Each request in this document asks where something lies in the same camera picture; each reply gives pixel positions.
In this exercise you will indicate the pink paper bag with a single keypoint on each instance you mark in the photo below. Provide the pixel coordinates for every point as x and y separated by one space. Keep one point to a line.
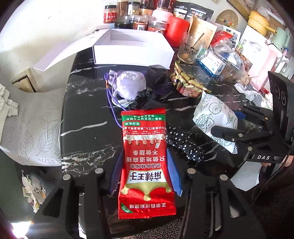
267 60

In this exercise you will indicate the white open gift box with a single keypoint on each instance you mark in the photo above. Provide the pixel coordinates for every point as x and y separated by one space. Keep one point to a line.
115 47

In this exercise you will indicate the red-lid sauce jar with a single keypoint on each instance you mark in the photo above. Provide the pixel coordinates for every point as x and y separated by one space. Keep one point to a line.
110 13

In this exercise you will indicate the black coffee bag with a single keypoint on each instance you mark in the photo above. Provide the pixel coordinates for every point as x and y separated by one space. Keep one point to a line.
186 11

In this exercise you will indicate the green yellow snack packet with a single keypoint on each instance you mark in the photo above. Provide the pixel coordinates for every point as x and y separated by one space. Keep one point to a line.
186 84

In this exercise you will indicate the white blue medicine box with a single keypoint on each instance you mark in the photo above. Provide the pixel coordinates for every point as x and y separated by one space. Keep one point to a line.
212 64

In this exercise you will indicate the black polka dot scrunchie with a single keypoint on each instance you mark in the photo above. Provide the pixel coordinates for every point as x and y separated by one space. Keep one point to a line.
182 141

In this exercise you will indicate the red small box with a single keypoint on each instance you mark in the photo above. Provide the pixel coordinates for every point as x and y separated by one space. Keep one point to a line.
218 36

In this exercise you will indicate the black hair scrunchie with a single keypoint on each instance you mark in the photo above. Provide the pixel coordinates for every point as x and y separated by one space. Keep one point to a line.
149 100

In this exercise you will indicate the dark purple tassel pouch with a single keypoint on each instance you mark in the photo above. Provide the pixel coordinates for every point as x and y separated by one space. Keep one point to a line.
157 80

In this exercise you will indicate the chili paste jar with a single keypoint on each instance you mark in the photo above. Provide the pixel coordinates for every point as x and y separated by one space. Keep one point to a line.
141 23

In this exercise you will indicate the clear plastic bag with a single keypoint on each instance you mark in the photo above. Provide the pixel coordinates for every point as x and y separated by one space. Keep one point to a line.
234 68

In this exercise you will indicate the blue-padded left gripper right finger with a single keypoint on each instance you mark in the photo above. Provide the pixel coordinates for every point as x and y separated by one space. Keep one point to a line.
231 215

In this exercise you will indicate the clear plastic jar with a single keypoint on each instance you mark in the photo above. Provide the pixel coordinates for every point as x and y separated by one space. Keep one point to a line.
156 25

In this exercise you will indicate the black-lid nut jar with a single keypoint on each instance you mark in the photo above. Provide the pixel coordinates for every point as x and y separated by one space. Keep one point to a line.
133 8

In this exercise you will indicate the pink lidded jar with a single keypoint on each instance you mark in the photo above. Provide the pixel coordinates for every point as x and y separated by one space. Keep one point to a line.
161 15

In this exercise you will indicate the light grey garment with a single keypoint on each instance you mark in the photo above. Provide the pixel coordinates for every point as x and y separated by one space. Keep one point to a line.
8 107

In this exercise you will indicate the woven round trivet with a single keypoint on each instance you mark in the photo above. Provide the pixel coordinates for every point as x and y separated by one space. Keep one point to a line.
228 18

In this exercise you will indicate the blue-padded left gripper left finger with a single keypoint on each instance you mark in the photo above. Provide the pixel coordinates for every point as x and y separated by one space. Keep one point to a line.
58 216

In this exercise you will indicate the white leaf-print sachet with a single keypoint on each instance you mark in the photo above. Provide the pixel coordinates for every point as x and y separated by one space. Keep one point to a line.
212 112

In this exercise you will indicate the glass mug with stick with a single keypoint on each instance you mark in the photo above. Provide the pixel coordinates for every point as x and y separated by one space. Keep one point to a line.
191 49

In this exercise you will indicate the brown spice jar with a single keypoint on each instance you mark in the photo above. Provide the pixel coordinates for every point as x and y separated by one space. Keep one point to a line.
122 7

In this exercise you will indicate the yellow ceramic pot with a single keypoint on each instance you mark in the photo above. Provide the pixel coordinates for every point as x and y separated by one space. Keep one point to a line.
260 24

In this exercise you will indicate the red cylindrical canister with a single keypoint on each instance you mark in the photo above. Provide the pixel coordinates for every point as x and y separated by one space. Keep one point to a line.
176 27

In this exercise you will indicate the wooden framed panel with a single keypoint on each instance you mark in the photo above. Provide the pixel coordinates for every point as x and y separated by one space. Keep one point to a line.
25 81

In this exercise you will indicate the crumpled white tissue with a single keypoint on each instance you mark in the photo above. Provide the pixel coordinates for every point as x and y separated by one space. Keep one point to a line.
253 96

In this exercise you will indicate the kraft paper pouch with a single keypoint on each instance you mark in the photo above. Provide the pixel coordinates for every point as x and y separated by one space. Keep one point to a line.
199 26

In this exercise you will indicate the red snack packet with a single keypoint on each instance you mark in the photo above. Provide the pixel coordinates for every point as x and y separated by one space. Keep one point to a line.
146 189

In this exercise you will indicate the purple drawstring pouch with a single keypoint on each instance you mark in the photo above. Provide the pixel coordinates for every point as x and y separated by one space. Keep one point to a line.
122 88

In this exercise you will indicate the grey leaf-print chair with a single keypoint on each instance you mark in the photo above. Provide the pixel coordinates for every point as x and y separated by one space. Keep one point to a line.
31 137

